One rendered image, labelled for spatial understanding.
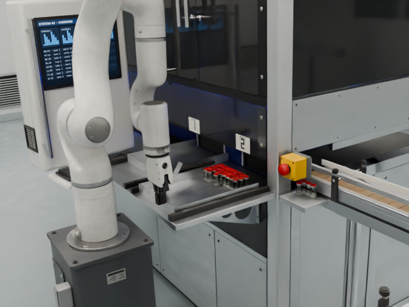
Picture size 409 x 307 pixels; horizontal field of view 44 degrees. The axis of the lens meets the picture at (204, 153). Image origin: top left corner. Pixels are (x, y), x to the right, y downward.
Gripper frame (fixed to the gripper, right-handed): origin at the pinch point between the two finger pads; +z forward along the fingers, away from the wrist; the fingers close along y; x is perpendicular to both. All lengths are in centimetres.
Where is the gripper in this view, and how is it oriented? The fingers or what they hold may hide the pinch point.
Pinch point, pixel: (160, 198)
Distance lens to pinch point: 166.2
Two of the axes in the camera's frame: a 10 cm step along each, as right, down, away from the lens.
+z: 0.4, 9.5, 3.2
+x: -8.4, 2.1, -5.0
